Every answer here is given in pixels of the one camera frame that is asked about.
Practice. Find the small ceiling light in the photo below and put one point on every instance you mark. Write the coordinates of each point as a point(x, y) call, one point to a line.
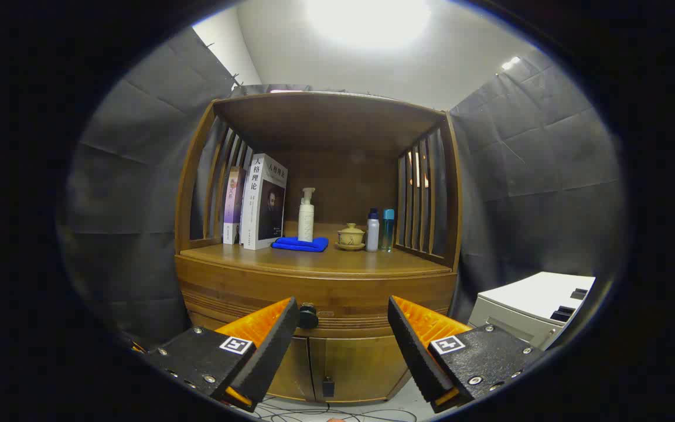
point(511, 63)

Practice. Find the purple book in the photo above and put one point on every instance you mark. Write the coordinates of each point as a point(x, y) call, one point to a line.
point(233, 199)

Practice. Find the wooden cabinet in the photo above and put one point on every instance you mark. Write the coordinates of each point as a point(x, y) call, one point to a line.
point(326, 117)

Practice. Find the wooden countertop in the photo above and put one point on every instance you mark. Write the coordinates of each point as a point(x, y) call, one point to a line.
point(326, 261)

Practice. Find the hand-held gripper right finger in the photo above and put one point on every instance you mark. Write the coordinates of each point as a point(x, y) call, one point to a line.
point(413, 346)

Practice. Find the black drawer knob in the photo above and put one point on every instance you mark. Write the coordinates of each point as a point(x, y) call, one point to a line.
point(308, 316)

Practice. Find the teal bottle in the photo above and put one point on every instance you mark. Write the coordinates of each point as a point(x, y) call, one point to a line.
point(388, 228)

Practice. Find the white pump bottle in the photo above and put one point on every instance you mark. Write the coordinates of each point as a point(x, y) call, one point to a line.
point(306, 223)

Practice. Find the yellow lidded teacup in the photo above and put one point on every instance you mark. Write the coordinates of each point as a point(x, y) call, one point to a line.
point(351, 236)

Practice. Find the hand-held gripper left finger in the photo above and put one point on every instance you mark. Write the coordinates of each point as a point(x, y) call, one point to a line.
point(273, 346)

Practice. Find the white bottle with blue cap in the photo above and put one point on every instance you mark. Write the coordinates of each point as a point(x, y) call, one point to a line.
point(372, 234)

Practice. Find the white portrait book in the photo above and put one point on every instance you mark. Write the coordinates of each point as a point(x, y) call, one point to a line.
point(261, 205)

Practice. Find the wooden cabinet door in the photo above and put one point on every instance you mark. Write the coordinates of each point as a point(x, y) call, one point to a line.
point(367, 366)
point(296, 369)

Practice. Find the white grey machine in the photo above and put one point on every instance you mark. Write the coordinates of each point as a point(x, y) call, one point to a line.
point(537, 296)

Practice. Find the wooden drawer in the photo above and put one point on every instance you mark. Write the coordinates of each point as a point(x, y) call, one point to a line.
point(349, 305)

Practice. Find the blue folded cloth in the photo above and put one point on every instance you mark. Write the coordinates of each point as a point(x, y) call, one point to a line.
point(299, 245)

